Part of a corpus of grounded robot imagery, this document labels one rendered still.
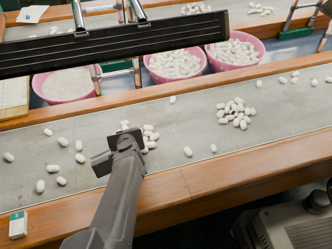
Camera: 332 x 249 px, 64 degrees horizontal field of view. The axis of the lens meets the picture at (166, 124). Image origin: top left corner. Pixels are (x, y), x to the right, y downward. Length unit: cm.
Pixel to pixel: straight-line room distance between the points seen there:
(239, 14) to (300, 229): 108
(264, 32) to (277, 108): 55
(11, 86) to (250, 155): 88
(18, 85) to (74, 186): 48
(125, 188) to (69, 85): 75
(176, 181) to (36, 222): 38
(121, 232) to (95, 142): 57
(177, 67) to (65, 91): 46
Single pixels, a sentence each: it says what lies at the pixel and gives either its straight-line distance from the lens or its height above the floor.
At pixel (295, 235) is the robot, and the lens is 113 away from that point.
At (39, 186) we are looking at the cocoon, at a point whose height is 76.
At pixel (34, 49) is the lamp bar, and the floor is 109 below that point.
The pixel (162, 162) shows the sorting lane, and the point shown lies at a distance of 84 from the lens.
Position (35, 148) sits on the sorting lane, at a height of 74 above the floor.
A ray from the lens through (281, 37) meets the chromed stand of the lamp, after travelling 156.
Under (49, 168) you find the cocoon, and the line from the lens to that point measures 87.
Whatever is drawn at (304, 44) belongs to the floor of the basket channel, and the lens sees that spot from 159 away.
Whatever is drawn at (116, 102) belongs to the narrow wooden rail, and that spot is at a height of 76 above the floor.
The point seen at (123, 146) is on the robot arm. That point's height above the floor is 95.
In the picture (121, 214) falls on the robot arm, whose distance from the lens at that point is 39.
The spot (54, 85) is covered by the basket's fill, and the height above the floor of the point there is 73.
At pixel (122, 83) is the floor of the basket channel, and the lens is 119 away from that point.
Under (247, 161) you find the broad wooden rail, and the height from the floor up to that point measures 76.
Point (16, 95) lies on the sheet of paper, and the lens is 110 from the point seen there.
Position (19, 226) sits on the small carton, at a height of 79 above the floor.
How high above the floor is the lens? 146
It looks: 50 degrees down
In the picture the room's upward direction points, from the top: 1 degrees clockwise
